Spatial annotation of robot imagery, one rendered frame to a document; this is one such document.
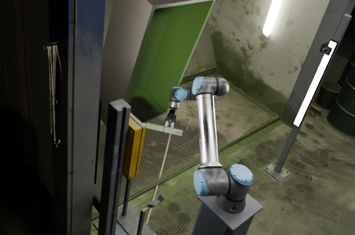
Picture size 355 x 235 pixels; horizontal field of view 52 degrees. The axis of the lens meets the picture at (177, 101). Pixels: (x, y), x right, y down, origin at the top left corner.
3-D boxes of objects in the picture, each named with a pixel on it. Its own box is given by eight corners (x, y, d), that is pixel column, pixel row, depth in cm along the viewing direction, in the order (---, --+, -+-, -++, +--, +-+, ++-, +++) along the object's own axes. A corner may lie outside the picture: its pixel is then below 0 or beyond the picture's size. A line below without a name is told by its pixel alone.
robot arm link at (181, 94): (190, 88, 284) (186, 88, 296) (176, 88, 281) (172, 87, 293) (190, 101, 284) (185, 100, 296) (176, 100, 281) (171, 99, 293)
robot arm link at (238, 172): (250, 200, 222) (258, 180, 212) (224, 201, 217) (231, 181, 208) (241, 181, 234) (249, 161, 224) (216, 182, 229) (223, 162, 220)
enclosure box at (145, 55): (90, 106, 306) (119, -25, 229) (144, 87, 345) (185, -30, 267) (113, 134, 292) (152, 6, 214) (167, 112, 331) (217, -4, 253)
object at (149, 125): (184, 129, 313) (183, 130, 290) (183, 134, 313) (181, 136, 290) (130, 116, 317) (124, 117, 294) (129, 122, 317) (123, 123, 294)
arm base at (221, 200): (251, 204, 232) (255, 194, 227) (232, 218, 220) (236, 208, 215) (229, 186, 243) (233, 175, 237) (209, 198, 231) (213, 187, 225)
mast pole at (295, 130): (273, 171, 359) (343, 14, 269) (276, 169, 362) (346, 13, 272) (277, 174, 356) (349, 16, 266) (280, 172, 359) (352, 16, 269)
